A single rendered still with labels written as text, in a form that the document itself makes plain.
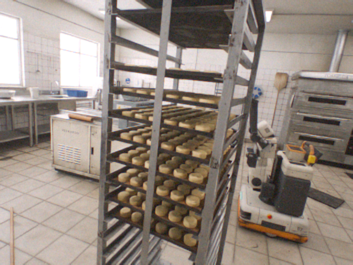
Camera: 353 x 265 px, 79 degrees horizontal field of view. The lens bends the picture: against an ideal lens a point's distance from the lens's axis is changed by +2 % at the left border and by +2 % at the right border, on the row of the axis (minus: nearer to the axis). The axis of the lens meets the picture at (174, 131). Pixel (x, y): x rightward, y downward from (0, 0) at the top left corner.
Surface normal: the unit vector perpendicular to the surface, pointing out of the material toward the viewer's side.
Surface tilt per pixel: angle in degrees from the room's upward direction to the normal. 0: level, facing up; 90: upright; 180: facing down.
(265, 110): 90
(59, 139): 90
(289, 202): 90
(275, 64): 90
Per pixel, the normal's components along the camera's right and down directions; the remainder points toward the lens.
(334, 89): -0.33, 0.18
